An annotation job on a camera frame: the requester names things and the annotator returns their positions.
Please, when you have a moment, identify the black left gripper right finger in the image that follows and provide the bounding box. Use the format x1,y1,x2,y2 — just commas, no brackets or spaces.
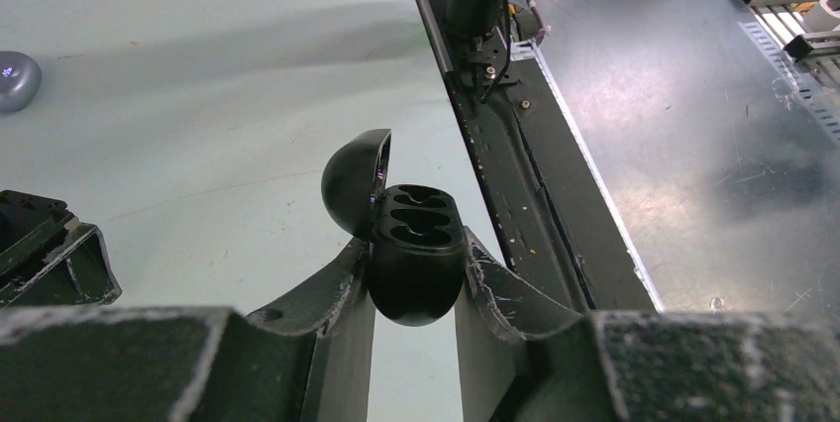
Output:
455,233,839,421

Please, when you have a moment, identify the black round table grommet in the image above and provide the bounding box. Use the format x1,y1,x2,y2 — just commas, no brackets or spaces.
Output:
321,129,468,327

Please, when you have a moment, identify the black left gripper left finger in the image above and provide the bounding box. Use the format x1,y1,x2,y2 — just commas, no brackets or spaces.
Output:
1,240,374,421

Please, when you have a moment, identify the grey slotted cable duct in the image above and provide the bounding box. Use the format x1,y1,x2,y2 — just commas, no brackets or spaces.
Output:
738,22,839,146

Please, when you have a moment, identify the purple earbud charging case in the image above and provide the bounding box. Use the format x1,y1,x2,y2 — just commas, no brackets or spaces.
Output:
1,51,42,113

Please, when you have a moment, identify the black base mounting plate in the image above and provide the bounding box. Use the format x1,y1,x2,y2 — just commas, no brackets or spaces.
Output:
434,0,663,311

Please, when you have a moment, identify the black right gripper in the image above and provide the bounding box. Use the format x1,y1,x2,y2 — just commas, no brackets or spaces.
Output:
1,190,123,308

